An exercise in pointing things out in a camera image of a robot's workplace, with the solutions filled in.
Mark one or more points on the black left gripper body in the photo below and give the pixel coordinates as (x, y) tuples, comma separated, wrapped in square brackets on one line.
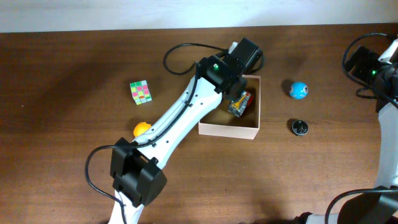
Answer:
[(229, 90)]

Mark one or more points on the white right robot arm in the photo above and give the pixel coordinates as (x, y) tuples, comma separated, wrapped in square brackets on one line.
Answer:
[(379, 204)]

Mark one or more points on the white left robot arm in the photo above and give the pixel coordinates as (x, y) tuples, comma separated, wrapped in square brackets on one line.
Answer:
[(136, 167)]

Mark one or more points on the blue toy ball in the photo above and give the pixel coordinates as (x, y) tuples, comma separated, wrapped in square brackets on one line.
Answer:
[(298, 90)]

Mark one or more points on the orange rubber toy figure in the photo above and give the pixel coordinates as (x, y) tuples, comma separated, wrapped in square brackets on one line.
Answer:
[(141, 128)]

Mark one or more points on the pink cardboard box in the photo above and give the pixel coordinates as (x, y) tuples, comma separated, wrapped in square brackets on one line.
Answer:
[(220, 122)]

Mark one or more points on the multicoloured puzzle cube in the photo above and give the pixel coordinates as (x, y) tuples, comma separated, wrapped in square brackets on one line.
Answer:
[(140, 92)]

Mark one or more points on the black round disc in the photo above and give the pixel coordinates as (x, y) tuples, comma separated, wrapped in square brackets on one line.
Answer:
[(299, 127)]

